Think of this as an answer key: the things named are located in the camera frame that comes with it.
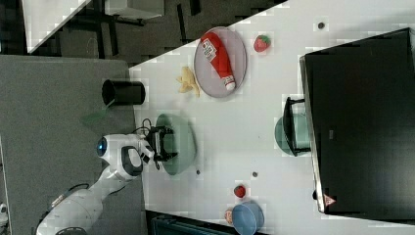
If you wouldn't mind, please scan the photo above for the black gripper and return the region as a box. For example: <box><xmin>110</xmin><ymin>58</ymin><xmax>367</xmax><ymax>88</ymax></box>
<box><xmin>146</xmin><ymin>126</ymin><xmax>178</xmax><ymax>161</ymax></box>

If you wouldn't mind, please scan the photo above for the green plastic strainer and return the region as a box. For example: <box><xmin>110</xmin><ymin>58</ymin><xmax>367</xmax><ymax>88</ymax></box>
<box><xmin>156</xmin><ymin>114</ymin><xmax>197</xmax><ymax>175</ymax></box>

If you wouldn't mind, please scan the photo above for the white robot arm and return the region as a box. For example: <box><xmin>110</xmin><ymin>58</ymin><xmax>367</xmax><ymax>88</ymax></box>
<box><xmin>35</xmin><ymin>126</ymin><xmax>176</xmax><ymax>235</ymax></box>

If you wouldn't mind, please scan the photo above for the yellow banana peel toy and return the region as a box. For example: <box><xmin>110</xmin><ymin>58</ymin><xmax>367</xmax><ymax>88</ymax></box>
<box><xmin>176</xmin><ymin>67</ymin><xmax>201</xmax><ymax>98</ymax></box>

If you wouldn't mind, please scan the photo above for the grey round plate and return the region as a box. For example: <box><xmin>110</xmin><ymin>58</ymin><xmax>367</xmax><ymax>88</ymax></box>
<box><xmin>193</xmin><ymin>26</ymin><xmax>247</xmax><ymax>98</ymax></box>

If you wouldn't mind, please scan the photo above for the dark blue crate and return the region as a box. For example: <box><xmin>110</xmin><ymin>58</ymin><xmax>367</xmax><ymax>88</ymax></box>
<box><xmin>151</xmin><ymin>216</ymin><xmax>234</xmax><ymax>235</ymax></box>

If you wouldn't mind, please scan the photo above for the small red fruit toy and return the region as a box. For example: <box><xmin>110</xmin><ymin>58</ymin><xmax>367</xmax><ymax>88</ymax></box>
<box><xmin>234</xmin><ymin>185</ymin><xmax>246</xmax><ymax>198</ymax></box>

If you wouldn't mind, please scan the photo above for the red ketchup bottle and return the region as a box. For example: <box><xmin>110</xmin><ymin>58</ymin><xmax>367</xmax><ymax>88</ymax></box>
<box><xmin>201</xmin><ymin>31</ymin><xmax>236</xmax><ymax>91</ymax></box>

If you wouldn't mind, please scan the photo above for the blue bowl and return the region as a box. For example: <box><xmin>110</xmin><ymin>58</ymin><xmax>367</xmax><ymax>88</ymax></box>
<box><xmin>232</xmin><ymin>201</ymin><xmax>264</xmax><ymax>235</ymax></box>

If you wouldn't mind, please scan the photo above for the green plastic cup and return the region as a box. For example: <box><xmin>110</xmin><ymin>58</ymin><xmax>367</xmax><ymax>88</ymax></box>
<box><xmin>274</xmin><ymin>114</ymin><xmax>310</xmax><ymax>157</ymax></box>

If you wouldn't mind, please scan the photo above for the red strawberry toy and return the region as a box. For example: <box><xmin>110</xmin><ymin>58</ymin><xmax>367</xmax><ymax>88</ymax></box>
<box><xmin>254</xmin><ymin>34</ymin><xmax>271</xmax><ymax>53</ymax></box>

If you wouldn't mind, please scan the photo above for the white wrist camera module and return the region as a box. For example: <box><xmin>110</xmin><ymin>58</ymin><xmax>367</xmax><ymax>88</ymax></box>
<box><xmin>139</xmin><ymin>139</ymin><xmax>155</xmax><ymax>164</ymax></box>

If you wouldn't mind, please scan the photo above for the black cable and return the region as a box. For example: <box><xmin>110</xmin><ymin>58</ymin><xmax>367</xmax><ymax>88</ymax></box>
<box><xmin>130</xmin><ymin>117</ymin><xmax>154</xmax><ymax>135</ymax></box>

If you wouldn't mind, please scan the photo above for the black cylinder post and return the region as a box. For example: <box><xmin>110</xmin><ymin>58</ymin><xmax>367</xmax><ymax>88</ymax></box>
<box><xmin>102</xmin><ymin>79</ymin><xmax>146</xmax><ymax>105</ymax></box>

